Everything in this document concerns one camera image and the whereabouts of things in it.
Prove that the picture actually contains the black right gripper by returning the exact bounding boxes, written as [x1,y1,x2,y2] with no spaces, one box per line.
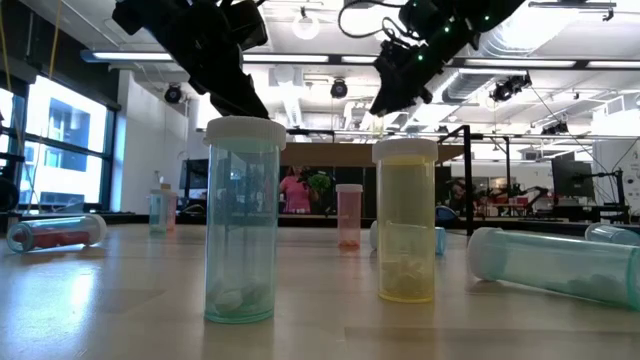
[369,42,451,116]

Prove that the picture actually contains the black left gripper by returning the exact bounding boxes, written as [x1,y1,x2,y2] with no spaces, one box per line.
[167,29,270,119]

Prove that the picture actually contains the pink bottle orange tablets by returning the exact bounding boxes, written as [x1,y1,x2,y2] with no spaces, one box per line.
[335,183,365,249]

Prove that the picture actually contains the pink medicine bottle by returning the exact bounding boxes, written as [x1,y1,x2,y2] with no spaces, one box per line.
[159,182,179,232]

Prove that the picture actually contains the blue bottle red capsules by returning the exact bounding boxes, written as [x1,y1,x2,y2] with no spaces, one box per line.
[6,214,108,254]

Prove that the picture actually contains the blue bottle white tablets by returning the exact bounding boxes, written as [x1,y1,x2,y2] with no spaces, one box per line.
[583,222,640,247]
[369,219,447,257]

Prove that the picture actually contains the teal medicine bottle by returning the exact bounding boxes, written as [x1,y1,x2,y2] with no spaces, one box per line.
[467,227,640,310]

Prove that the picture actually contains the black computer monitor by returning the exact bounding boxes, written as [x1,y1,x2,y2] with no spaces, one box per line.
[551,158,596,199]
[179,158,210,191]

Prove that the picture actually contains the green background plant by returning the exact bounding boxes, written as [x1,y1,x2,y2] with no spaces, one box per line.
[302,169,332,214]

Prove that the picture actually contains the person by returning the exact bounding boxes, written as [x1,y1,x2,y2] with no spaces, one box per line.
[278,166,319,215]

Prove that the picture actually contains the blue round chair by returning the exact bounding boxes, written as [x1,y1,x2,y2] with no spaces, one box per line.
[433,204,459,227]

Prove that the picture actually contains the silver ventilation duct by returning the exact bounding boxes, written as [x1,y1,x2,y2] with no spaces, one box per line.
[442,0,551,104]

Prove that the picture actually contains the black ceiling light rail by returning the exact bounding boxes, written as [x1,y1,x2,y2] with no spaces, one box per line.
[79,48,640,71]

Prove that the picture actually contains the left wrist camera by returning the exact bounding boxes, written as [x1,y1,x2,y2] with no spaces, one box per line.
[219,0,270,51]

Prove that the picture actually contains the wooden shelf black frame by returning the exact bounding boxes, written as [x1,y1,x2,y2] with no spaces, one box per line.
[217,123,475,237]

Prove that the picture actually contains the white ring ceiling lamp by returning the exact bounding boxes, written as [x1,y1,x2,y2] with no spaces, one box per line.
[291,5,321,41]

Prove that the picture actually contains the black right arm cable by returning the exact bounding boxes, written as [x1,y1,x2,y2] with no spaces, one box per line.
[338,0,416,40]

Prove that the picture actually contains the black background rig frame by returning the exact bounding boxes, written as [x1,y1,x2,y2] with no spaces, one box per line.
[472,132,640,224]

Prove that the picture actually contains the dark window frame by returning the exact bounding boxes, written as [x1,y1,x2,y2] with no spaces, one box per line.
[0,69,121,211]

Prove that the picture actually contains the black table frame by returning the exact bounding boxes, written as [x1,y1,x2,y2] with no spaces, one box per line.
[0,210,640,236]

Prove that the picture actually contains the yellow hanging cable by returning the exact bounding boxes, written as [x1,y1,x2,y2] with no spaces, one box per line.
[48,0,63,80]
[0,0,11,79]

